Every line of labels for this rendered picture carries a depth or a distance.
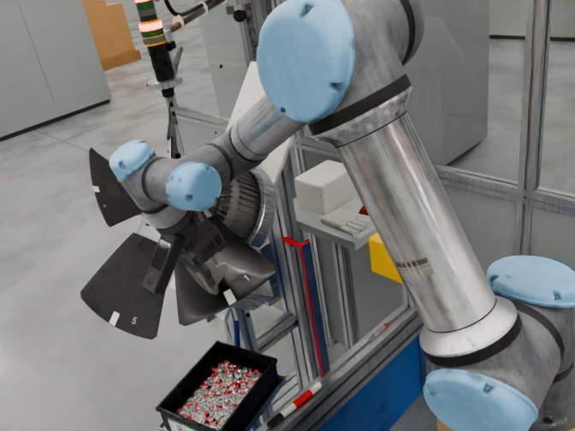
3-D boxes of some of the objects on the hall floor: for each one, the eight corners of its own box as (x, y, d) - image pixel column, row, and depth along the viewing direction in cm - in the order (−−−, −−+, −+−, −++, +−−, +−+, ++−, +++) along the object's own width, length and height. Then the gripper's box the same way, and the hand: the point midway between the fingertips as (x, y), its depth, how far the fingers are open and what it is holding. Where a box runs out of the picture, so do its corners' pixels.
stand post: (314, 421, 215) (263, 144, 160) (332, 433, 209) (284, 150, 154) (306, 428, 213) (251, 150, 158) (323, 440, 206) (272, 156, 152)
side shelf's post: (358, 392, 224) (336, 213, 184) (366, 398, 221) (345, 216, 181) (352, 399, 222) (328, 218, 182) (360, 404, 219) (337, 221, 179)
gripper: (204, 203, 100) (251, 278, 113) (176, 191, 106) (223, 263, 119) (170, 236, 97) (222, 309, 110) (143, 222, 103) (195, 292, 116)
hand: (210, 292), depth 113 cm, fingers closed
